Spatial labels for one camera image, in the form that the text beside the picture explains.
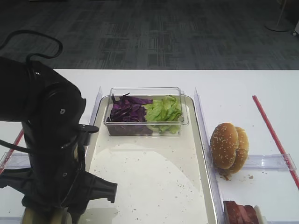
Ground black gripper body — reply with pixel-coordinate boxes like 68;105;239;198
0;131;117;221

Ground white patty holder block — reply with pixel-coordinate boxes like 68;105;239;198
254;205;267;224

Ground right long clear divider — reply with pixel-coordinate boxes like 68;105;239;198
194;88;226;224

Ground sesame bun top rear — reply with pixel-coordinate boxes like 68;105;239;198
229;127;249;174

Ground bun bottom half toasted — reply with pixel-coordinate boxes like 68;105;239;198
20;207;68;224

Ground sesame bun top front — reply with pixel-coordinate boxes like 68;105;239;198
210;123;239;169

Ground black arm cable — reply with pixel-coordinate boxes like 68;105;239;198
0;29;64;68

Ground long clear divider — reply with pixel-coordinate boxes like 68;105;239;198
194;88;226;224
84;86;103;154

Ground green lettuce leaves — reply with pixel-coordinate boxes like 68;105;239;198
143;95;182;134

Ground white floor stand base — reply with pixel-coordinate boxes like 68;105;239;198
264;0;290;32

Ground silver metal tray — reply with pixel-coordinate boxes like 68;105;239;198
80;97;217;224

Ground right red tape strip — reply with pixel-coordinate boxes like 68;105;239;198
252;95;299;188

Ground red tape strip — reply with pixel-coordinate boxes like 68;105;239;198
252;95;299;188
0;129;23;173

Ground left red tape strip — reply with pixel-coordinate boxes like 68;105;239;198
0;129;23;173

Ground left upper clear crossbar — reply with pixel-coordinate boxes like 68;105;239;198
0;152;30;169

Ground brown meat patty slices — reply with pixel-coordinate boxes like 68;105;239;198
223;201;259;224

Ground right upper clear crossbar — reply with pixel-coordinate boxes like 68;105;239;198
242;154;297;171

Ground clear plastic salad box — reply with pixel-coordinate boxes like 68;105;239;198
103;87;189;136

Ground clear crossbar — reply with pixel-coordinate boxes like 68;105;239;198
242;154;297;171
0;152;30;169

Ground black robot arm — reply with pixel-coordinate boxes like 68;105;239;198
0;58;117;224

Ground purple cabbage shreds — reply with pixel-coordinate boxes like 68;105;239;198
106;93;153;136

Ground sesame bun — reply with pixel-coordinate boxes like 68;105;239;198
210;123;239;169
229;127;249;174

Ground left long clear divider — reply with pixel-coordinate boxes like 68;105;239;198
84;86;103;154

